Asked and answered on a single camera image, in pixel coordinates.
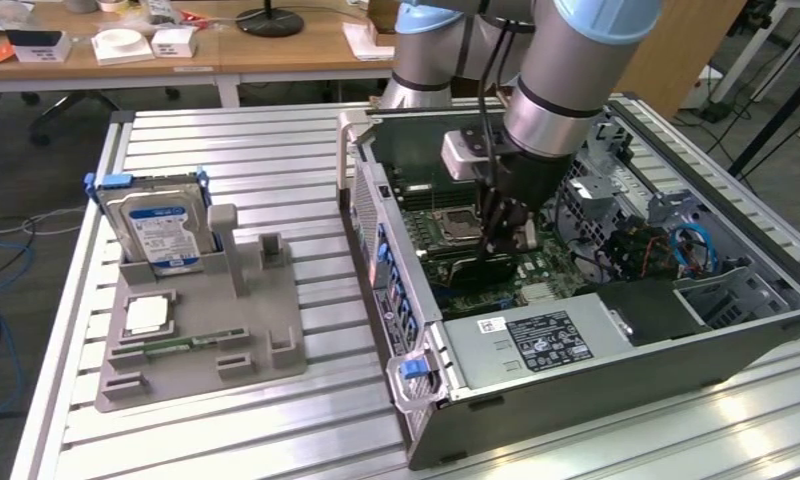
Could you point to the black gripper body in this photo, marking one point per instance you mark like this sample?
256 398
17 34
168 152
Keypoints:
530 175

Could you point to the graphics card with black fan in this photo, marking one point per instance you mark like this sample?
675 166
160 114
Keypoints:
480 272

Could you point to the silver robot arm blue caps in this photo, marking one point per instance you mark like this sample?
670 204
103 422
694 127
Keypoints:
561 100

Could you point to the CPU socket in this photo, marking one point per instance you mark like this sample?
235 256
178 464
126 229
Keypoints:
456 225

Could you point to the green motherboard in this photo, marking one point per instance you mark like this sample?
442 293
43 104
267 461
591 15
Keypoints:
554 270

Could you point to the white chipset heatsink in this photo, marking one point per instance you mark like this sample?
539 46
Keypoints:
539 294

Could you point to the black plastic shroud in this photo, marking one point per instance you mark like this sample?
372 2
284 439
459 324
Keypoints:
647 310

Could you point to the grey power supply unit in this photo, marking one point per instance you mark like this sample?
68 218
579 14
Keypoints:
494 360

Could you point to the wooden cabinet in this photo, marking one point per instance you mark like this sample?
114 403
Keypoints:
681 80

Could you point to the blue case latch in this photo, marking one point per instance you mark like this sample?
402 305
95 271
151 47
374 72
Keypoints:
414 372

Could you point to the black slanted pole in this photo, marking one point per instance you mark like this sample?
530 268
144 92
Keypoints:
742 162

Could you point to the open black PC case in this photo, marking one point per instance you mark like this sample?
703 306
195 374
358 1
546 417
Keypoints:
574 400

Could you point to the metal disk bay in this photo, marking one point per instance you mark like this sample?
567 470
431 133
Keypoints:
754 290

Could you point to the white paper stack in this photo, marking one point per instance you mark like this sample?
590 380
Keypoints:
367 47

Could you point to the brown cardboard box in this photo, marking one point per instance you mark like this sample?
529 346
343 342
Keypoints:
382 15

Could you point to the grey parts rack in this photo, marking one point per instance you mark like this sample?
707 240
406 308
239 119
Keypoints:
207 310

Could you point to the black lamp base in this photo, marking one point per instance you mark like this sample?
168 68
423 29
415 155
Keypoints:
270 25

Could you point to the hard disk in blue caddy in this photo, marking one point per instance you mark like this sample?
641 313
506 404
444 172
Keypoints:
160 232

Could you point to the green RAM stick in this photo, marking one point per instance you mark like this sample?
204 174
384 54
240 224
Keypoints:
190 343

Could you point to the silver CPU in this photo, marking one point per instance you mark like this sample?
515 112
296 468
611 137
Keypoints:
147 316

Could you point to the plain white box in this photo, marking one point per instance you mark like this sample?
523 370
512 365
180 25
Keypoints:
174 45

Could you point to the white box with round hole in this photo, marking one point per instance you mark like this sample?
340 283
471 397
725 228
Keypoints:
123 50

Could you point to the black office chair base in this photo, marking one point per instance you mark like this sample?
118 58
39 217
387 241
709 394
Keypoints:
73 107

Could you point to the wooden desk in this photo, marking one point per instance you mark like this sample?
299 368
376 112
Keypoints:
73 70

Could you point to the grey cup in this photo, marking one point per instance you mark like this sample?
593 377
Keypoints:
81 6

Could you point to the white box with black top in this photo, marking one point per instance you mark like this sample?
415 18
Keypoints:
40 50

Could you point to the orange box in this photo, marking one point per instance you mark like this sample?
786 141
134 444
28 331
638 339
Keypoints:
3 55

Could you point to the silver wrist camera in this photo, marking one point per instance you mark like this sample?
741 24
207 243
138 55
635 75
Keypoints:
463 160

